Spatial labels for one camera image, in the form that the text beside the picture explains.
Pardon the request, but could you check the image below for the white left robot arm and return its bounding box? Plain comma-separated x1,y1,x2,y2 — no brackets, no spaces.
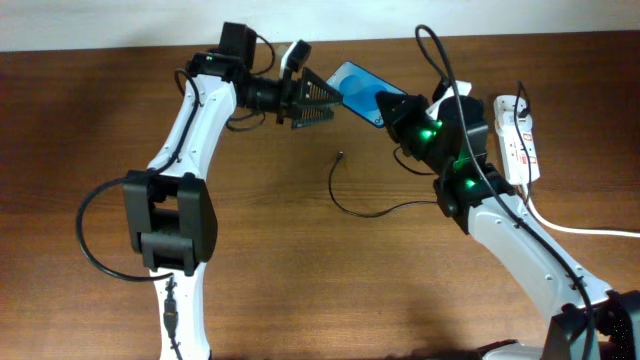
123,22,342,359

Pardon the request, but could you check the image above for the black charging cable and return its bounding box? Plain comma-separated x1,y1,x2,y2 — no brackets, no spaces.
327,80,534,219

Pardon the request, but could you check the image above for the white power strip cord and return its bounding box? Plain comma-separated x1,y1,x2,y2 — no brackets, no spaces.
519,183,640,239

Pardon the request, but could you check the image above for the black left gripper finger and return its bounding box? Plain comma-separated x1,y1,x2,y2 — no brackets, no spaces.
298,67,343,106
291,108,334,129

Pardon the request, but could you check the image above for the blue Galaxy smartphone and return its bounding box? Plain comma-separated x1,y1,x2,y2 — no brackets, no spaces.
327,61,406,128

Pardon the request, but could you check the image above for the white power strip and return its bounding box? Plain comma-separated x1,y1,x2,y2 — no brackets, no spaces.
493,95,540,185

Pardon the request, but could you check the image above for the white charger adapter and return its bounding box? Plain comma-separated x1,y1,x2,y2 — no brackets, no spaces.
498,112,532,132

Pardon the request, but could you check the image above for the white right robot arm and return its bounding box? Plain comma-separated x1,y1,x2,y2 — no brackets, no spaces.
375,92,639,359

